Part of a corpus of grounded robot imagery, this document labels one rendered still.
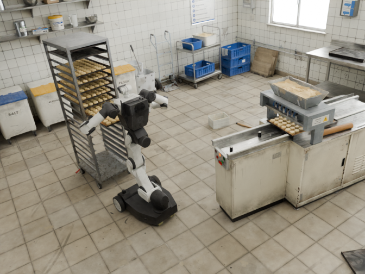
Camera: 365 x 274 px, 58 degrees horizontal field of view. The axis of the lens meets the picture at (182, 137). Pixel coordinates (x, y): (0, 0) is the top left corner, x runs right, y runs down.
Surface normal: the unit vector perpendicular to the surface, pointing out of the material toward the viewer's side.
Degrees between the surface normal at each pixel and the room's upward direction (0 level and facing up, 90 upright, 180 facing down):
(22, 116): 91
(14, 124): 92
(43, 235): 0
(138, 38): 90
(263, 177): 90
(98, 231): 0
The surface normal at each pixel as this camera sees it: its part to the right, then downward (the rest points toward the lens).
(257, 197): 0.42, 0.43
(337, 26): -0.84, 0.33
